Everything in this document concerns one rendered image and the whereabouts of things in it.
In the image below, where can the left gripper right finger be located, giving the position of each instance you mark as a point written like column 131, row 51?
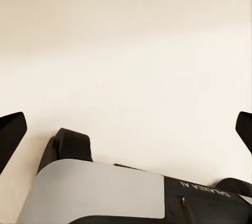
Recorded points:
column 244, row 128

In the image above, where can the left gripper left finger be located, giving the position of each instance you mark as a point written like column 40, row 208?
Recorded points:
column 13, row 128

